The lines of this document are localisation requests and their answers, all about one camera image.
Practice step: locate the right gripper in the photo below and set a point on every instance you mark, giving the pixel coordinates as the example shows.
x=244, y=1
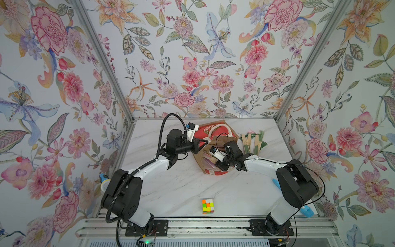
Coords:
x=220, y=165

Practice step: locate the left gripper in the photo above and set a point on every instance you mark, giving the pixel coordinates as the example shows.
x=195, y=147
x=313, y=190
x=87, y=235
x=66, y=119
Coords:
x=195, y=148

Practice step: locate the green folding fan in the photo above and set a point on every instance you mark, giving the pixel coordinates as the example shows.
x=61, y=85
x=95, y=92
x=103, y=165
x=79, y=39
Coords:
x=261, y=143
x=243, y=142

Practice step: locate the red burlap tote bag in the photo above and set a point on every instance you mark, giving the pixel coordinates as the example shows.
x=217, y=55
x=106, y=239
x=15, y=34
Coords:
x=217, y=134

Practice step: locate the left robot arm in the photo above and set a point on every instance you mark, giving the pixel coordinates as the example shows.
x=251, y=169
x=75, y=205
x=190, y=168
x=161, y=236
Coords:
x=122, y=192

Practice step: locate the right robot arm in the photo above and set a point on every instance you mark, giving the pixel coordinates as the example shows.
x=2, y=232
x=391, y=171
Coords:
x=295, y=182

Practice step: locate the blue object right edge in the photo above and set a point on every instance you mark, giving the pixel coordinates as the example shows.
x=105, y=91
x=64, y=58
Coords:
x=276, y=183

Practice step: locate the rubik's cube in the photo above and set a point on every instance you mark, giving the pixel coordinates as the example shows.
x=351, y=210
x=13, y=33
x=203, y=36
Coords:
x=208, y=206

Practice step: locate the patterned paper cup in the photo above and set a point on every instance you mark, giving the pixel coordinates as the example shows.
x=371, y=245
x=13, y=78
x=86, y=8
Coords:
x=104, y=182

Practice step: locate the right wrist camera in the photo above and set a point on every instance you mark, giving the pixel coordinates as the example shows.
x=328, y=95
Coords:
x=215, y=152

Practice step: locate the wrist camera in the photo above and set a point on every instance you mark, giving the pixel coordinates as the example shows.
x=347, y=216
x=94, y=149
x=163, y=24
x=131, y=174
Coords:
x=215, y=152
x=192, y=128

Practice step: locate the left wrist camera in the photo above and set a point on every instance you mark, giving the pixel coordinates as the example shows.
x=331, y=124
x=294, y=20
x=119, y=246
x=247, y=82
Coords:
x=192, y=128

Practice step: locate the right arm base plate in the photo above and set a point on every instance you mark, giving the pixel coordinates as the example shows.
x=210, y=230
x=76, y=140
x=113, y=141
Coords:
x=262, y=227

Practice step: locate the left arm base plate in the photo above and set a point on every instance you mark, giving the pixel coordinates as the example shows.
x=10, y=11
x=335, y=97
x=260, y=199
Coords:
x=158, y=228

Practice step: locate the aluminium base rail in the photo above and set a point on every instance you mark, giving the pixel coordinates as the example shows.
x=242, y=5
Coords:
x=218, y=227

